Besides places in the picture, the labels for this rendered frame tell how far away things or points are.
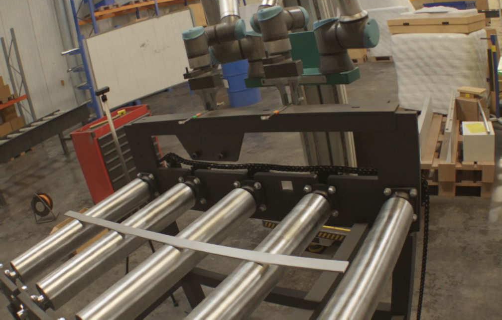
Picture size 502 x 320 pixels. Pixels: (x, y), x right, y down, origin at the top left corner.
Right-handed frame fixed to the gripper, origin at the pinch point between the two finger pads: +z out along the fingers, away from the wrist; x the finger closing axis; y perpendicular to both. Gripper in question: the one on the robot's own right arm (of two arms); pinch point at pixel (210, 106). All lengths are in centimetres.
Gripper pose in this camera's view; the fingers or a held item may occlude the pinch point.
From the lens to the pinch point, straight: 158.6
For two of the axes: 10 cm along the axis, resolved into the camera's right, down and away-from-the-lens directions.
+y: 5.4, -4.0, 7.4
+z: 2.2, 9.2, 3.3
